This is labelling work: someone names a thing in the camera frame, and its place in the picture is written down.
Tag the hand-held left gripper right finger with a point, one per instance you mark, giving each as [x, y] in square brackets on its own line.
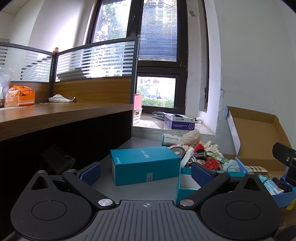
[200, 175]

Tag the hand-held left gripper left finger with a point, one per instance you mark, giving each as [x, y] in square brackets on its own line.
[91, 174]

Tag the teal box tray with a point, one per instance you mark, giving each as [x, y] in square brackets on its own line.
[185, 185]

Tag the blue storage box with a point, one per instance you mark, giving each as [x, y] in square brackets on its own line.
[285, 199]

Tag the large brown cardboard box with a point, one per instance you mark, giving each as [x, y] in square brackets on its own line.
[254, 136]

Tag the teal cardboard box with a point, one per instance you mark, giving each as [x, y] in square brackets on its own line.
[143, 164]

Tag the red plastic clip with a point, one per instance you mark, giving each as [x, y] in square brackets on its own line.
[211, 163]

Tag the white tube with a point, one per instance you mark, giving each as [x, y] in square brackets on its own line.
[187, 156]

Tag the light blue spray bottle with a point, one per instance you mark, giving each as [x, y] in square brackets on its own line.
[270, 185]

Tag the plaid zip case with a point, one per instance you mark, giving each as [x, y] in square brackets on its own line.
[256, 169]

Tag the cream floral cloth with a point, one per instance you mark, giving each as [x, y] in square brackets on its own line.
[211, 145]

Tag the light blue cloth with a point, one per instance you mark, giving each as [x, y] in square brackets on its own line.
[231, 165]

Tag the black tape roll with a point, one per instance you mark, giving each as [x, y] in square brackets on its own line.
[178, 150]

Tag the dark bundle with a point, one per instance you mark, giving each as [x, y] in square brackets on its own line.
[57, 157]

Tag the cream peach cloth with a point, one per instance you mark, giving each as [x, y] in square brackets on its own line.
[189, 136]

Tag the bandage packet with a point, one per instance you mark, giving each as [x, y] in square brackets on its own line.
[170, 139]

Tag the blue glove box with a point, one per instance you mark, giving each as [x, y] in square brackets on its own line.
[180, 121]

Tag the wooden desk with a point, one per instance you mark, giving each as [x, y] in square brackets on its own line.
[69, 111]

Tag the stone windowsill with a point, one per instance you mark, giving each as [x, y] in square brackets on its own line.
[150, 128]

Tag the grey bag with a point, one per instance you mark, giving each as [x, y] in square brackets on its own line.
[159, 114]

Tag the white plastic basket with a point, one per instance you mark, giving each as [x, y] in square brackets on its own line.
[137, 115]

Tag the crumpled white tissue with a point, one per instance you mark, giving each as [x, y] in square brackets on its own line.
[60, 99]

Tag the pink box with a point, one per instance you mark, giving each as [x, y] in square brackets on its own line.
[137, 100]

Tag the orange packet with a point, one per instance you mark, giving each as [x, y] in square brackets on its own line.
[22, 95]

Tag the striped glass desk partition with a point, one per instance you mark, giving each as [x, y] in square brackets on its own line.
[97, 60]

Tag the clear plastic bag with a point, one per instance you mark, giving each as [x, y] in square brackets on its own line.
[4, 81]

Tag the small pink figurine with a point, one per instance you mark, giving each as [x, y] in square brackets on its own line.
[56, 49]

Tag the dark window frame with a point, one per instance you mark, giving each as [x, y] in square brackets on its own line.
[159, 64]

